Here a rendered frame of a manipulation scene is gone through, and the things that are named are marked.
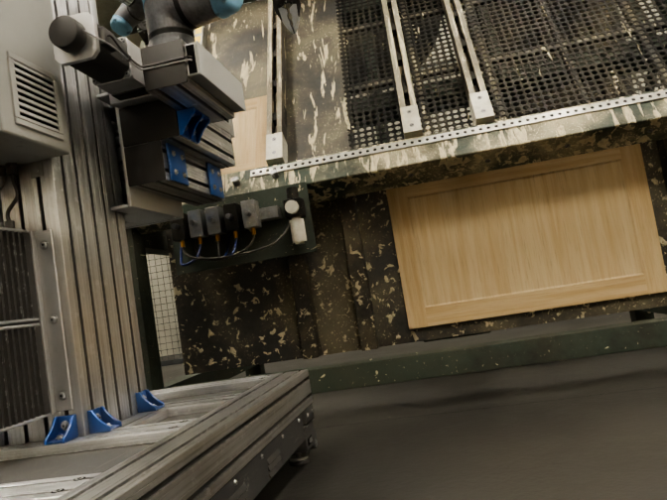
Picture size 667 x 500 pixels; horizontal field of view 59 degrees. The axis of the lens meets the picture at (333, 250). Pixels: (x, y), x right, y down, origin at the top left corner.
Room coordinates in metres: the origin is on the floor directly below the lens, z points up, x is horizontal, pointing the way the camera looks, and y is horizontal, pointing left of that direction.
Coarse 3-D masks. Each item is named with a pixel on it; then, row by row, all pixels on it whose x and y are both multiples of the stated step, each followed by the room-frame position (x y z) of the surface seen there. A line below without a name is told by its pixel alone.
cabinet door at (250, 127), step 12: (264, 96) 2.29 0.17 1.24; (252, 108) 2.28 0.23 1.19; (264, 108) 2.26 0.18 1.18; (240, 120) 2.26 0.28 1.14; (252, 120) 2.24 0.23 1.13; (264, 120) 2.23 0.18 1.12; (240, 132) 2.23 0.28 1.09; (252, 132) 2.21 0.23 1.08; (264, 132) 2.19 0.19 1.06; (240, 144) 2.19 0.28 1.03; (252, 144) 2.18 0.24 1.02; (264, 144) 2.16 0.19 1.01; (240, 156) 2.16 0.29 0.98; (252, 156) 2.15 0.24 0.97; (264, 156) 2.13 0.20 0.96; (228, 168) 2.14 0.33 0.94; (240, 168) 2.13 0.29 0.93; (252, 168) 2.11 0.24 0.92
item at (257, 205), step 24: (264, 192) 2.00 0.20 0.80; (288, 192) 1.93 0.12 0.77; (192, 216) 1.93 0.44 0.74; (216, 216) 1.92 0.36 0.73; (240, 216) 1.94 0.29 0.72; (264, 216) 1.95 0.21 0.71; (288, 216) 1.92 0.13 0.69; (192, 240) 2.04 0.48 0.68; (216, 240) 1.94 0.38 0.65; (240, 240) 2.02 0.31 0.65; (264, 240) 2.00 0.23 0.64; (288, 240) 1.99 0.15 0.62; (312, 240) 1.98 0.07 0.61; (192, 264) 2.04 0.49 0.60; (216, 264) 2.03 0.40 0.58; (240, 264) 2.02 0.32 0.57
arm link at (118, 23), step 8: (120, 8) 1.99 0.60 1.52; (112, 16) 2.00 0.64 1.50; (120, 16) 1.98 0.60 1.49; (128, 16) 1.97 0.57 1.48; (112, 24) 1.99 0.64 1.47; (120, 24) 1.98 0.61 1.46; (128, 24) 2.00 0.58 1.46; (136, 24) 2.01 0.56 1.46; (120, 32) 2.02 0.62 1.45; (128, 32) 2.02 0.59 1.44
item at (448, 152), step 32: (512, 128) 1.92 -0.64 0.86; (544, 128) 1.89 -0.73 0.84; (576, 128) 1.86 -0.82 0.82; (608, 128) 1.84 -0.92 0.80; (640, 128) 1.85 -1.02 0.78; (352, 160) 1.99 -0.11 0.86; (384, 160) 1.96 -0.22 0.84; (416, 160) 1.93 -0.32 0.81; (448, 160) 1.92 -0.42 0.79; (480, 160) 1.93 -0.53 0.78; (512, 160) 1.94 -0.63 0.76; (544, 160) 1.95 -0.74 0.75; (224, 192) 2.04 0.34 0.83; (320, 192) 2.03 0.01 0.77; (352, 192) 2.04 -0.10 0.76; (160, 224) 2.13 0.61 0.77
